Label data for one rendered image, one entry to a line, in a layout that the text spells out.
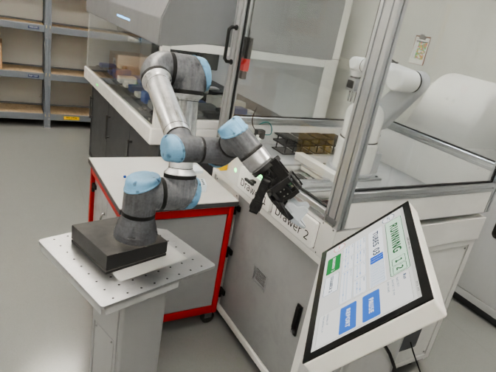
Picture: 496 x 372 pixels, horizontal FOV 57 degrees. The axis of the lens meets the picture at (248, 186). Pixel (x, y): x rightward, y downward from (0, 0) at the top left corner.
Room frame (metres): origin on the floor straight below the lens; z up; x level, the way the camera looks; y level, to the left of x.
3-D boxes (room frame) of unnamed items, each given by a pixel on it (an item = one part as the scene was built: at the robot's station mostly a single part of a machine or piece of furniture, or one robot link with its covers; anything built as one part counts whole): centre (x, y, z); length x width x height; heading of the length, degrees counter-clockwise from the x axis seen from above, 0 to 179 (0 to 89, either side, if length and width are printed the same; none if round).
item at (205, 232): (2.13, 0.44, 0.38); 0.62 x 0.58 x 0.76; 33
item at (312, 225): (1.69, -0.21, 0.87); 0.29 x 0.02 x 0.11; 33
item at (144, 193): (1.42, 0.35, 0.99); 0.13 x 0.12 x 0.14; 122
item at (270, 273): (2.18, -0.46, 0.40); 1.03 x 0.95 x 0.80; 33
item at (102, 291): (1.39, 0.37, 0.70); 0.45 x 0.44 x 0.12; 139
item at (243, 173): (1.96, -0.03, 0.87); 0.29 x 0.02 x 0.11; 33
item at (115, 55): (3.57, 0.62, 1.13); 1.78 x 1.14 x 0.45; 33
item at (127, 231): (1.41, 0.36, 0.87); 0.15 x 0.15 x 0.10
